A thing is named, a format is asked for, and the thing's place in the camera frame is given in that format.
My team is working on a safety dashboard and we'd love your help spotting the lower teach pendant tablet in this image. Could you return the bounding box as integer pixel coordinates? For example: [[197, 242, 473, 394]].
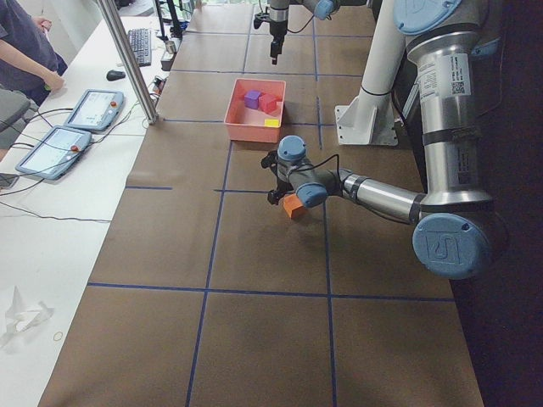
[[15, 125, 92, 181]]

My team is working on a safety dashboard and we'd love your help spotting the pink plastic bin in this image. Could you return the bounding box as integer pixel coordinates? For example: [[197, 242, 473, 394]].
[[224, 78, 286, 143]]

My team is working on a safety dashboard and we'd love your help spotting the black keyboard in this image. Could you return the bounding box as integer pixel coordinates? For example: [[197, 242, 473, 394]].
[[127, 28, 152, 66]]

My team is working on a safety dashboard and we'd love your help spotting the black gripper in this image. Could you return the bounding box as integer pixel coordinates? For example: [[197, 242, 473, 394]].
[[267, 181, 293, 205], [269, 20, 285, 64]]

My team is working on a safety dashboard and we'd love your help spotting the red foam block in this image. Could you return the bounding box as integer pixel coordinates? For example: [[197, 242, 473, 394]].
[[258, 93, 277, 114]]

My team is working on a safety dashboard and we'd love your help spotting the purple foam block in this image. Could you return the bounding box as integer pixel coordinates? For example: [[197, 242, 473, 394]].
[[244, 89, 261, 109]]

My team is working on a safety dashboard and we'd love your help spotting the aluminium frame post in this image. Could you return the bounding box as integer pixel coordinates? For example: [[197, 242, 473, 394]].
[[98, 0, 159, 125]]

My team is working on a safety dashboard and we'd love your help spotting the yellow foam block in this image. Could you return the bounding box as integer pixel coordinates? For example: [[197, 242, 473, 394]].
[[264, 119, 280, 128]]

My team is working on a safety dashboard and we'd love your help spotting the black computer mouse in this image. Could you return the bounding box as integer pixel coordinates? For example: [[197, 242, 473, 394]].
[[106, 70, 126, 81]]

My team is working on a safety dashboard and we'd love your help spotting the person in grey shirt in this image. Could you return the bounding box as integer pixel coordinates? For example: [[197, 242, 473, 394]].
[[1, 0, 67, 106]]

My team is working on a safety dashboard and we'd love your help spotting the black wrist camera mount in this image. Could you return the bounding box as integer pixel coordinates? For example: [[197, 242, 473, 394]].
[[253, 12, 268, 30], [260, 151, 277, 174]]

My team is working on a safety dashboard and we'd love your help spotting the upper teach pendant tablet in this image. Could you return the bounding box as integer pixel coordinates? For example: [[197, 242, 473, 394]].
[[64, 89, 125, 131]]

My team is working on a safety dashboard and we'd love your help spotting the teach pendant tablet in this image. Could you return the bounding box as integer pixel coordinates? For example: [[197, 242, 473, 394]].
[[64, 89, 125, 131], [15, 125, 92, 181]]

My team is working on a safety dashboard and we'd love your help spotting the metal cup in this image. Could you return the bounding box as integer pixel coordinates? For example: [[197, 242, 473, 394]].
[[164, 40, 176, 54]]

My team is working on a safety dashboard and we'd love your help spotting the crumpled white paper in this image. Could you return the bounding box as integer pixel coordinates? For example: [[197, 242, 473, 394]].
[[1, 286, 55, 348]]

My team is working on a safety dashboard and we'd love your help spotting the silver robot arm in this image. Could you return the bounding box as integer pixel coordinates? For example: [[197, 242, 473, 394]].
[[261, 1, 506, 280], [267, 0, 340, 65]]

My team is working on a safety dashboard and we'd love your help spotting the white pedestal column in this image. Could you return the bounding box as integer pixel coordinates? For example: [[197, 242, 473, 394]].
[[335, 0, 406, 146]]

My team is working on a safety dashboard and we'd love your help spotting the orange foam block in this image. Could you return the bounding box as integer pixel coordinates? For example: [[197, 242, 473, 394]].
[[283, 193, 307, 220]]

